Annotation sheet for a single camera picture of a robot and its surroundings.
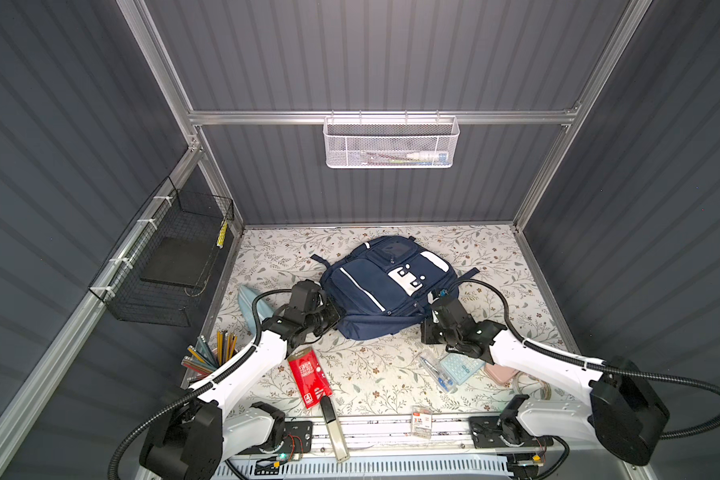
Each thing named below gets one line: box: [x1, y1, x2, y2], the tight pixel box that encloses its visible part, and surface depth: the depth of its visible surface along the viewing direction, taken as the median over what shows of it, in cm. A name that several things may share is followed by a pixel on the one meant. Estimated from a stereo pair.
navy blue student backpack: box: [310, 235, 480, 339], surface depth 92 cm
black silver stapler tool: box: [320, 395, 350, 463], surface depth 74 cm
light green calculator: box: [439, 352, 486, 386], surface depth 84 cm
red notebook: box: [287, 347, 333, 409], surface depth 86 cm
